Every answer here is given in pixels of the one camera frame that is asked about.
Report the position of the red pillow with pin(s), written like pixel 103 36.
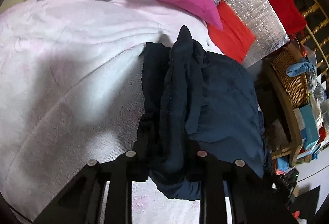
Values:
pixel 231 31

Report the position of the pale pink blanket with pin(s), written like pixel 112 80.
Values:
pixel 64 46

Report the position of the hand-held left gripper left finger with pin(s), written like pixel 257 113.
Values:
pixel 138 170

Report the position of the blue folded cloth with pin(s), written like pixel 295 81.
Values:
pixel 282 164

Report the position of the silver foil insulation board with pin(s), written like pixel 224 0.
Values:
pixel 252 7

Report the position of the blue cardboard box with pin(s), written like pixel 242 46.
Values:
pixel 308 123

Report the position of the wooden shelf unit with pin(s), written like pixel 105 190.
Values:
pixel 290 123

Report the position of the navy padded jacket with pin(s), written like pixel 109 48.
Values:
pixel 221 100

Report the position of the wooden stair railing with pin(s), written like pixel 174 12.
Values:
pixel 312 9

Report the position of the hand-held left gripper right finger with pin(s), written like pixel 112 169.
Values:
pixel 203 170

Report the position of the wicker basket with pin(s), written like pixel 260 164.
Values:
pixel 293 82

